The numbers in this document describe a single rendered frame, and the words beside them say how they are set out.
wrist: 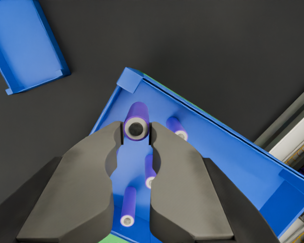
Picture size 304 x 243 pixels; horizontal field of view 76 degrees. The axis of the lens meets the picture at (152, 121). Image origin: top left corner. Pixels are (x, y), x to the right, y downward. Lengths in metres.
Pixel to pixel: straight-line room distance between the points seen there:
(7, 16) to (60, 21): 0.17
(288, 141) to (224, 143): 0.51
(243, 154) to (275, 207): 0.10
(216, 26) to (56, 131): 0.73
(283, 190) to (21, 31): 0.86
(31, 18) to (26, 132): 0.42
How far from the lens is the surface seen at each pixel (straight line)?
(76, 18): 0.81
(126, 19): 0.78
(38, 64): 0.84
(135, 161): 0.30
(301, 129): 0.81
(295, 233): 0.67
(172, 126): 0.24
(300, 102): 0.95
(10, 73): 0.88
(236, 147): 0.32
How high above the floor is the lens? 0.75
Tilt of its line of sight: 75 degrees down
